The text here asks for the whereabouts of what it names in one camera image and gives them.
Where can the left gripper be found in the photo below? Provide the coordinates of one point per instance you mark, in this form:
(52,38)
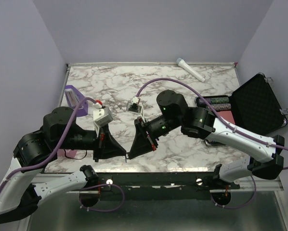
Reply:
(107,146)

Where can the white microphone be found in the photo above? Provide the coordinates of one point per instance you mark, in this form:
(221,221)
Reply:
(182,64)

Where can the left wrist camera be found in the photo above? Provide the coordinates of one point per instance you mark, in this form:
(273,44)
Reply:
(102,116)

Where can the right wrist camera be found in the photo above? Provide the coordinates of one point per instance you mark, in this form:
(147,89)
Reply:
(134,105)

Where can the black poker chip case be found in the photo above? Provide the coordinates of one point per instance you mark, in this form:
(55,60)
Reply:
(253,106)

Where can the purple metronome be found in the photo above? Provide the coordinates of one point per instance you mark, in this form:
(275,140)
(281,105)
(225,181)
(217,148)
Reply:
(73,97)

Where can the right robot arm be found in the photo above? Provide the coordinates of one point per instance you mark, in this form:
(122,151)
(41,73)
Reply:
(263,160)

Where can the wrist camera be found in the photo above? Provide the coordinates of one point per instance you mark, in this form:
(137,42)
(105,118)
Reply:
(102,116)
(134,105)

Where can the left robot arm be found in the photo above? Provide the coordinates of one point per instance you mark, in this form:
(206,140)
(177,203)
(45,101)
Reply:
(19,197)

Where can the pink metronome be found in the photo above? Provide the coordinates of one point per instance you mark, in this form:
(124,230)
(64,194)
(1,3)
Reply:
(67,153)

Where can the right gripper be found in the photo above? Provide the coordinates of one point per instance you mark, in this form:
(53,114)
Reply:
(142,142)

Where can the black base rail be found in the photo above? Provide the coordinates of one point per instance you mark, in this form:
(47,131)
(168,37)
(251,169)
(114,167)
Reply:
(140,186)

